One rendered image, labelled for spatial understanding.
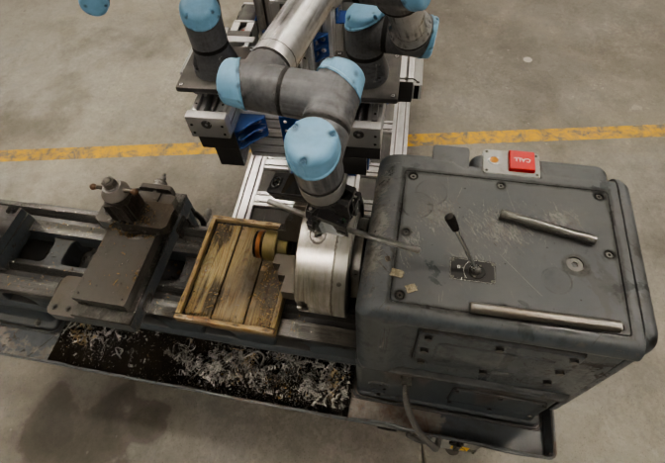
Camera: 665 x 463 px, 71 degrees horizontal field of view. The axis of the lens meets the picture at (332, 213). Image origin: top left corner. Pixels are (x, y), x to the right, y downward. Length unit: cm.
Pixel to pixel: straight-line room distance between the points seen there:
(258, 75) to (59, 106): 316
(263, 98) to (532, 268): 66
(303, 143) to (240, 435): 176
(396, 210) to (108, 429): 175
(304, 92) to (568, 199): 72
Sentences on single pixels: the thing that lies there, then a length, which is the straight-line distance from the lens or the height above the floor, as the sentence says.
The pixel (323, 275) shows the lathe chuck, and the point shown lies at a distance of 108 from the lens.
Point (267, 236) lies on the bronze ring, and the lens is 123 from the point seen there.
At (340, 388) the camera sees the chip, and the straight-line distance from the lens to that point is 163.
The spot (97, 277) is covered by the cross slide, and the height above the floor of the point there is 97.
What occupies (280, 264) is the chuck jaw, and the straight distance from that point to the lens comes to 120.
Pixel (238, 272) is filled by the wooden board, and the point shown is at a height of 89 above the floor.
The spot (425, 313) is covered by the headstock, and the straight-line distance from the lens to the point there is 98.
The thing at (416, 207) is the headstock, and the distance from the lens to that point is 110.
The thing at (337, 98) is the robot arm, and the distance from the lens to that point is 68.
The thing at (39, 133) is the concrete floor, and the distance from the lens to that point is 370.
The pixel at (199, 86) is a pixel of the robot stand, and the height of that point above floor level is 116.
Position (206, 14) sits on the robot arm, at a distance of 151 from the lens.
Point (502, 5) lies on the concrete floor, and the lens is 417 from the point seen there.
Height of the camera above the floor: 215
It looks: 56 degrees down
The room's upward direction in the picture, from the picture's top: 6 degrees counter-clockwise
